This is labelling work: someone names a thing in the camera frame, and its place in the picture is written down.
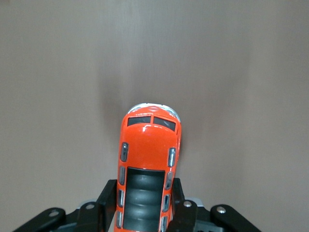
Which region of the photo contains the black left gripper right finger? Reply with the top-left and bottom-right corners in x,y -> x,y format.
166,177 -> 263,232

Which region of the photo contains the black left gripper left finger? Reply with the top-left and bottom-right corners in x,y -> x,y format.
14,179 -> 118,232

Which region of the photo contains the orange toy bus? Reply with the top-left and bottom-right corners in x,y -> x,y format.
116,102 -> 182,232

